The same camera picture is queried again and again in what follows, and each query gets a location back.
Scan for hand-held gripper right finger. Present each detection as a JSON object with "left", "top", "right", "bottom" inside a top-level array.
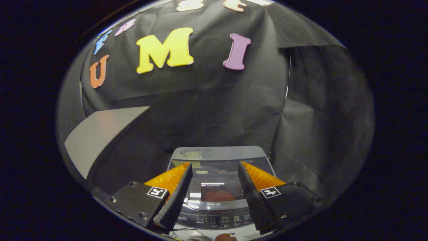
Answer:
[{"left": 238, "top": 161, "right": 322, "bottom": 235}]

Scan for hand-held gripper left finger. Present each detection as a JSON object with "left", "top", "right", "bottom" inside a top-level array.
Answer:
[{"left": 110, "top": 162, "right": 193, "bottom": 231}]

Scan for dark grey washing machine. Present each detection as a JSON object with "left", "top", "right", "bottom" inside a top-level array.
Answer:
[{"left": 167, "top": 146, "right": 276, "bottom": 235}]

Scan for grey and black cabinet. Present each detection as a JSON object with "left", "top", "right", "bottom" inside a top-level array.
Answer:
[{"left": 64, "top": 106, "right": 171, "bottom": 194}]

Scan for black backdrop cloth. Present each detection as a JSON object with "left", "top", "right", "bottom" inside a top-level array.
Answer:
[{"left": 56, "top": 0, "right": 374, "bottom": 201}]

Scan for black cables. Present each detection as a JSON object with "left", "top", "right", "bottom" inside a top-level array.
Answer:
[{"left": 160, "top": 228, "right": 188, "bottom": 239}]

